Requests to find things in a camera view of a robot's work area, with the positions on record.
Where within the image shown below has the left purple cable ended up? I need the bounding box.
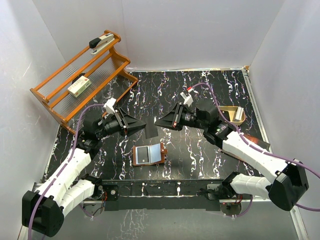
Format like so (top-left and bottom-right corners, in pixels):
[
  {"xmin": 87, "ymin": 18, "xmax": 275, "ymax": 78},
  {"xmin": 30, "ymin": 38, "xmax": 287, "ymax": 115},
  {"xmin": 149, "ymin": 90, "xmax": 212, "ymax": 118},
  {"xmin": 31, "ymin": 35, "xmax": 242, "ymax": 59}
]
[{"xmin": 26, "ymin": 103, "xmax": 111, "ymax": 240}]

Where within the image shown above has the orange wooden shelf rack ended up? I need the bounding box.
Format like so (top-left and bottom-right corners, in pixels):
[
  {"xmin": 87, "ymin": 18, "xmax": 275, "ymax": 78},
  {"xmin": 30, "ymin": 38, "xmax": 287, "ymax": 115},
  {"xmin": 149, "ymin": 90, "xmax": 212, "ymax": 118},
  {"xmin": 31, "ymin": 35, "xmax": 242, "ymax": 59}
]
[{"xmin": 30, "ymin": 30, "xmax": 138, "ymax": 134}]

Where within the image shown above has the black and beige stapler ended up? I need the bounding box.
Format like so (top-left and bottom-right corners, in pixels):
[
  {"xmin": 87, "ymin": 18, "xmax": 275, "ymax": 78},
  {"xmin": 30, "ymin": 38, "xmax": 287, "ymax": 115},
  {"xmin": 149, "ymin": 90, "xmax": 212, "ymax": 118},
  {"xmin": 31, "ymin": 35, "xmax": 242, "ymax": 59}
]
[{"xmin": 89, "ymin": 33, "xmax": 115, "ymax": 55}]

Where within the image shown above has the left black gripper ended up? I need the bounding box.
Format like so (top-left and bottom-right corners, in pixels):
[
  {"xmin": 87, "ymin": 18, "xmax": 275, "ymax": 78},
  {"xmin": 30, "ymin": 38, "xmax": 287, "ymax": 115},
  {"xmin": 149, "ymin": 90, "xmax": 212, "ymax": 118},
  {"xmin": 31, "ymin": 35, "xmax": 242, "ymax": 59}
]
[{"xmin": 96, "ymin": 108, "xmax": 146, "ymax": 139}]

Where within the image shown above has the dark red picture book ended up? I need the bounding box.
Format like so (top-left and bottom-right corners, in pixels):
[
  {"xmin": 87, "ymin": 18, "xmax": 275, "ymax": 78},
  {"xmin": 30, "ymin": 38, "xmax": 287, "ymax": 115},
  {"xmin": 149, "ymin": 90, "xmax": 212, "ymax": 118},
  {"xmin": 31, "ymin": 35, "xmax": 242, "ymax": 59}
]
[{"xmin": 244, "ymin": 134, "xmax": 270, "ymax": 152}]

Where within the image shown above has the dark credit card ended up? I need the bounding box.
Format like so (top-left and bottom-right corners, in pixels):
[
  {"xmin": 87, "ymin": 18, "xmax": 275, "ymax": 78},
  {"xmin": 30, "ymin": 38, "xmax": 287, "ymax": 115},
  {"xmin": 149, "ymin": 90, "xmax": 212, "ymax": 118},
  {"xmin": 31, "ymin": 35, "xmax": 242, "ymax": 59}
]
[
  {"xmin": 136, "ymin": 146, "xmax": 150, "ymax": 165},
  {"xmin": 144, "ymin": 117, "xmax": 159, "ymax": 139}
]

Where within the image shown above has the white staples box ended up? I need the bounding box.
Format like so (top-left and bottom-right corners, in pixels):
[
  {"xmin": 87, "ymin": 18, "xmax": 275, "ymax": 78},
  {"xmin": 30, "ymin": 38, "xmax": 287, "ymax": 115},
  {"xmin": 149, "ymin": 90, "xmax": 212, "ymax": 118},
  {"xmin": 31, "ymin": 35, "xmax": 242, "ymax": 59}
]
[{"xmin": 67, "ymin": 76, "xmax": 92, "ymax": 98}]

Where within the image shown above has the beige oval tray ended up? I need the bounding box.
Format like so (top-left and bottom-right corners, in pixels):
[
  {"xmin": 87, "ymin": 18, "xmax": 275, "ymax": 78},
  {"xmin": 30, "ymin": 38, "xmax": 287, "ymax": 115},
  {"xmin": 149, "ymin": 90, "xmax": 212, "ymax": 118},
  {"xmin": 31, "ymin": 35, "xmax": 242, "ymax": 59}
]
[{"xmin": 219, "ymin": 106, "xmax": 246, "ymax": 126}]

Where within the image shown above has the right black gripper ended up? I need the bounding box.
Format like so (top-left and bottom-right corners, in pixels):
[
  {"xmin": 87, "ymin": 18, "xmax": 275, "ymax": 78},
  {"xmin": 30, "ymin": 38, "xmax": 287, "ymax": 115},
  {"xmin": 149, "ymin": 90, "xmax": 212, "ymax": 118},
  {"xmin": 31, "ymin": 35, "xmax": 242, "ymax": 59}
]
[{"xmin": 155, "ymin": 102, "xmax": 208, "ymax": 131}]

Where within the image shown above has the purple cable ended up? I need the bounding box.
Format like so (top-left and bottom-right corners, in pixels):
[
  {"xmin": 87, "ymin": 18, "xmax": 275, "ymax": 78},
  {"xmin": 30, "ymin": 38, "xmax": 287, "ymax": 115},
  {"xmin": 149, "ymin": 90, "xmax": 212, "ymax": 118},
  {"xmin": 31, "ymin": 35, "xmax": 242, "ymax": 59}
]
[
  {"xmin": 186, "ymin": 82, "xmax": 320, "ymax": 218},
  {"xmin": 26, "ymin": 103, "xmax": 111, "ymax": 240}
]

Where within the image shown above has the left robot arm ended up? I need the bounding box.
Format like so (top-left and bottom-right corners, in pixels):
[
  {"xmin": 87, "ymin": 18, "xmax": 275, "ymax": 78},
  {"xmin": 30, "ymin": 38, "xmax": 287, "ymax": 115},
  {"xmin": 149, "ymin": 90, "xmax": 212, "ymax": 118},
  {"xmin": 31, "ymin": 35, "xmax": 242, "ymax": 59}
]
[{"xmin": 22, "ymin": 107, "xmax": 146, "ymax": 240}]

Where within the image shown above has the silver card in tray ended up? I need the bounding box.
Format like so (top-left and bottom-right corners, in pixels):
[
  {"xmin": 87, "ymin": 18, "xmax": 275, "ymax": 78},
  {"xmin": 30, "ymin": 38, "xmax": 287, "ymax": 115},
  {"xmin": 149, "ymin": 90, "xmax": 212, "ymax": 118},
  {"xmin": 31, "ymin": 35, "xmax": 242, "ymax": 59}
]
[{"xmin": 234, "ymin": 106, "xmax": 244, "ymax": 122}]

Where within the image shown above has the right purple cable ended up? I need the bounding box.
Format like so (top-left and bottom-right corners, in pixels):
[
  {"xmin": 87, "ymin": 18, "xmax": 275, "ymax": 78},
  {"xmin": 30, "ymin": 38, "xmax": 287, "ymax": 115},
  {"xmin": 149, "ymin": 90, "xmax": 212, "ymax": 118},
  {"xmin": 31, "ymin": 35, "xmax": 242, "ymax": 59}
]
[{"xmin": 186, "ymin": 82, "xmax": 320, "ymax": 218}]

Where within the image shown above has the brown leather card holder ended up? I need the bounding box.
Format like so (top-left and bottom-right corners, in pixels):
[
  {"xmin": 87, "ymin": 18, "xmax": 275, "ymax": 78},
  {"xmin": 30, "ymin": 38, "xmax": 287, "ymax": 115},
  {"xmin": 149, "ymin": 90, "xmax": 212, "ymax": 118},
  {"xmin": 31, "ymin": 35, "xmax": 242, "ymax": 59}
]
[{"xmin": 133, "ymin": 142, "xmax": 168, "ymax": 166}]

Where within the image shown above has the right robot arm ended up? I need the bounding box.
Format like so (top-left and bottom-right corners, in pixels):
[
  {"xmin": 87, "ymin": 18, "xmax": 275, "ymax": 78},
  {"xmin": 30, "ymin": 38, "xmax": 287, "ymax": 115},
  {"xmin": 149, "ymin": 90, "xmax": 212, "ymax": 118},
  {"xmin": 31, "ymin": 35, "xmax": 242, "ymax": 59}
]
[{"xmin": 154, "ymin": 99, "xmax": 309, "ymax": 211}]

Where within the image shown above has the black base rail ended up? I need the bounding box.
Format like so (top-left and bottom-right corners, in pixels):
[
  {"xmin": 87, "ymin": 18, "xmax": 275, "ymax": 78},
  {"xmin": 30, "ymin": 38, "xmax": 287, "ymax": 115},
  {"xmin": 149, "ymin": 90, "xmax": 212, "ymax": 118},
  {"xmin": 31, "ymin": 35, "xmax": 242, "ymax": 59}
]
[{"xmin": 74, "ymin": 178, "xmax": 253, "ymax": 212}]

